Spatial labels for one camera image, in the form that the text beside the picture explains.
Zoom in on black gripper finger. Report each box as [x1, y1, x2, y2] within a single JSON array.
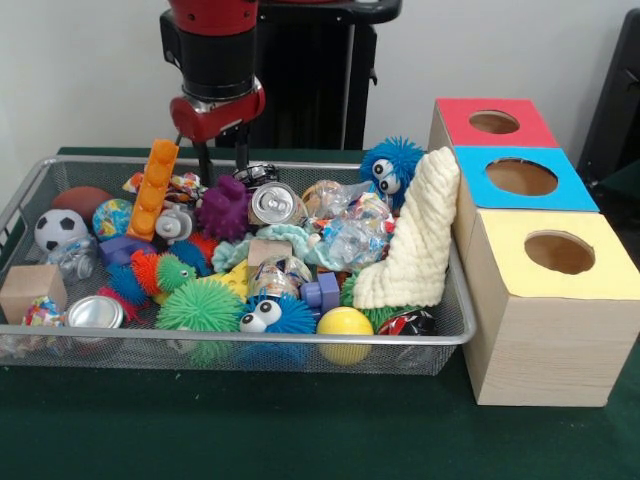
[[234, 124, 251, 174], [192, 140, 218, 189]]

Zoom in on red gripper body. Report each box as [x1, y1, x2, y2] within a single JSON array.
[[169, 79, 267, 143]]

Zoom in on purple spiky toy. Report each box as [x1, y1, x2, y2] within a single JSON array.
[[193, 173, 252, 244]]

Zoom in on blue spiky ball with eyes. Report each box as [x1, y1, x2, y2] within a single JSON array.
[[238, 293, 318, 335], [358, 136, 427, 211]]

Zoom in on cream waffle cloth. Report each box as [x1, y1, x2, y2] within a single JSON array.
[[352, 147, 461, 310]]

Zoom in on clear mesh bin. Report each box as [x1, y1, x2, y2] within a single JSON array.
[[0, 154, 476, 377]]

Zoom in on wooden three-hole box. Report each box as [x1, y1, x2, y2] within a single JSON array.
[[424, 97, 640, 407]]

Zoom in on orange toy brick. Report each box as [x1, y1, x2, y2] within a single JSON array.
[[126, 138, 182, 244]]

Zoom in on brown toy football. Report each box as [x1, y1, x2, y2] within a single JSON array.
[[52, 186, 115, 221]]

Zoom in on green spiky ball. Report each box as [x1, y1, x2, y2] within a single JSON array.
[[154, 278, 246, 334]]

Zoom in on black and white soccer ball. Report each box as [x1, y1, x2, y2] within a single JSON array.
[[34, 208, 90, 252]]

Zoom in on silver tin can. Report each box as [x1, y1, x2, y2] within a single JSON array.
[[64, 294, 125, 330]]

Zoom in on yellow ball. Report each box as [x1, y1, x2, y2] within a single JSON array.
[[316, 306, 376, 365]]

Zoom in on plain wooden block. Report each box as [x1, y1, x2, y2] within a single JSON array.
[[0, 264, 69, 324]]

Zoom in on colourful confetti ball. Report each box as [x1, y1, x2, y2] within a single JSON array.
[[22, 295, 66, 327]]

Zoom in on dark green table cloth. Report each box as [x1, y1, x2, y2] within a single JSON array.
[[0, 145, 640, 480], [592, 159, 640, 211]]

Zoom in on black upright panel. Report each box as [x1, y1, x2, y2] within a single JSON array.
[[577, 7, 640, 174]]

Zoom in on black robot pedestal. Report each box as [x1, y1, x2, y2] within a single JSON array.
[[249, 0, 404, 151]]

